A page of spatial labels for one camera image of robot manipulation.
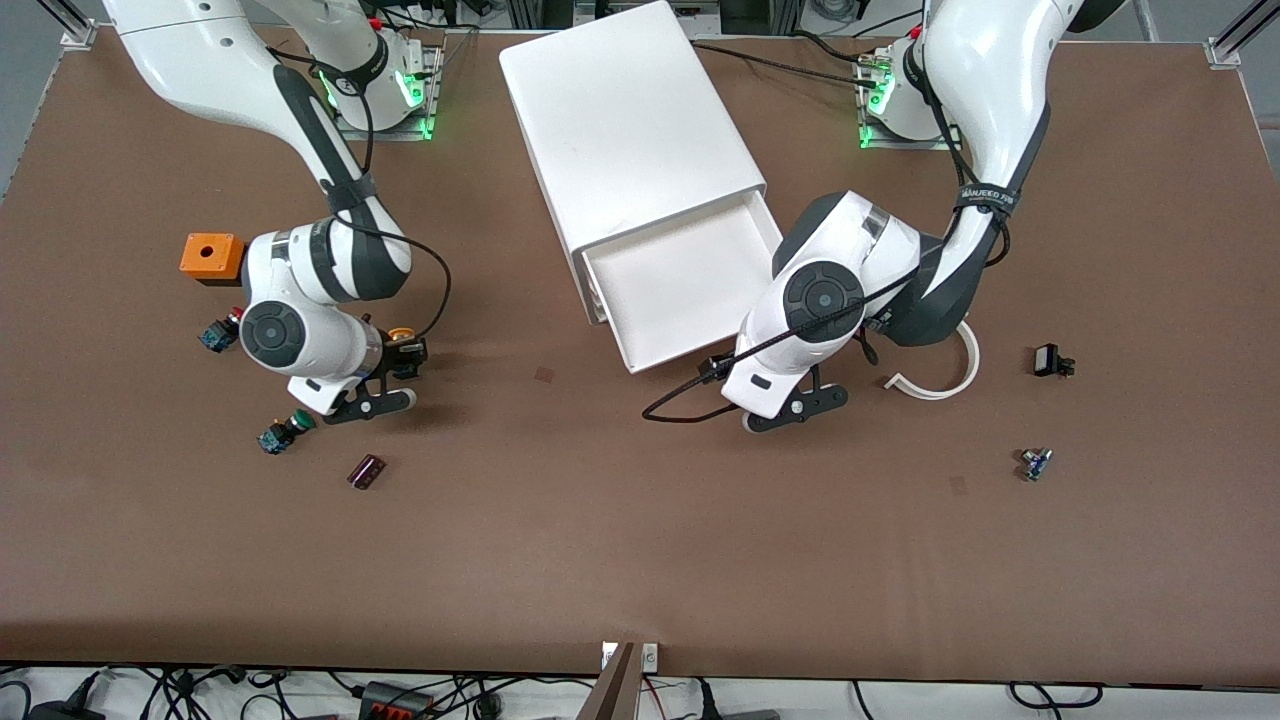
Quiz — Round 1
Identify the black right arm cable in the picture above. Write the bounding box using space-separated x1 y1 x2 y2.
270 45 453 341

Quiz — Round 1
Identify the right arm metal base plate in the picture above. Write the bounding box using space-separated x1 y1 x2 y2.
330 40 443 142

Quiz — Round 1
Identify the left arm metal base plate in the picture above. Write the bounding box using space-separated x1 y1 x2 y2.
858 45 966 153

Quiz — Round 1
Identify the orange box with hole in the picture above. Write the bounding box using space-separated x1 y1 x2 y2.
179 233 248 288

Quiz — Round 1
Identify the white tall cabinet drawer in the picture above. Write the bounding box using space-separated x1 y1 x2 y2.
583 192 786 374

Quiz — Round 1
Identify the red mushroom pushbutton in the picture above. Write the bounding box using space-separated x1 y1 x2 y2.
197 310 244 353

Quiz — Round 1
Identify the black looped floor cable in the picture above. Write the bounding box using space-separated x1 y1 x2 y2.
1008 682 1106 711

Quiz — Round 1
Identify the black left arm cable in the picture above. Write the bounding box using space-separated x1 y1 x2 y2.
642 40 1013 423

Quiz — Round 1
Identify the green pushbutton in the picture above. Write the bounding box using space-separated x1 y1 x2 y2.
257 408 317 456

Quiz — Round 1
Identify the aluminium frame post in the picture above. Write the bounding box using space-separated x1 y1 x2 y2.
1205 0 1280 69
35 0 101 51

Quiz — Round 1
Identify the white curved plastic bracket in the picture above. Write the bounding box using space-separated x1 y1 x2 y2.
885 320 982 401

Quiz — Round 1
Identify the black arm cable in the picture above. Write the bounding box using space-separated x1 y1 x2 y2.
270 45 453 341
642 40 1013 423

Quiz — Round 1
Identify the black power strip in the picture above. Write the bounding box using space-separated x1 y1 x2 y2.
358 680 438 720

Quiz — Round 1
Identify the black cable on table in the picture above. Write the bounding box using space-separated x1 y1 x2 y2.
690 40 891 91

